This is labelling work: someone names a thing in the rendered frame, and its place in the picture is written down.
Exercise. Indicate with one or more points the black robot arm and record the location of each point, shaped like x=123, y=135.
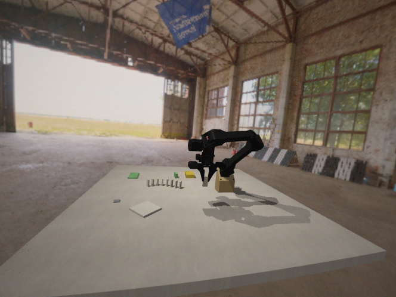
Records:
x=217, y=137

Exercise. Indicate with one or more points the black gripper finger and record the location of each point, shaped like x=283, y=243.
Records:
x=211, y=172
x=202, y=172

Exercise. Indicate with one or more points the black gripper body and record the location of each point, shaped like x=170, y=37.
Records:
x=207, y=159

